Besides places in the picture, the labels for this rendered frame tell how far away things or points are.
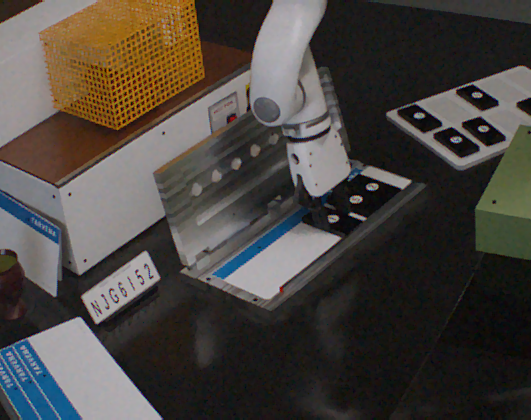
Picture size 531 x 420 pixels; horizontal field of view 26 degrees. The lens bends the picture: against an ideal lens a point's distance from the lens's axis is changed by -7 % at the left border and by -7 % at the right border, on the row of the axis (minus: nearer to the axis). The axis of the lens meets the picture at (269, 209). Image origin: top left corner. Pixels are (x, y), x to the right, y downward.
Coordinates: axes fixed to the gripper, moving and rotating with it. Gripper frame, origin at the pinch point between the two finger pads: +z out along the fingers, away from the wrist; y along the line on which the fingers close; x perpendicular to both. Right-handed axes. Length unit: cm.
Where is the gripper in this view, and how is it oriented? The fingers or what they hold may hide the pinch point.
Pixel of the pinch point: (331, 211)
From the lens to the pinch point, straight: 208.6
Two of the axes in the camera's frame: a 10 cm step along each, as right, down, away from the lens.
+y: 6.5, -4.7, 5.9
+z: 2.7, 8.8, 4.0
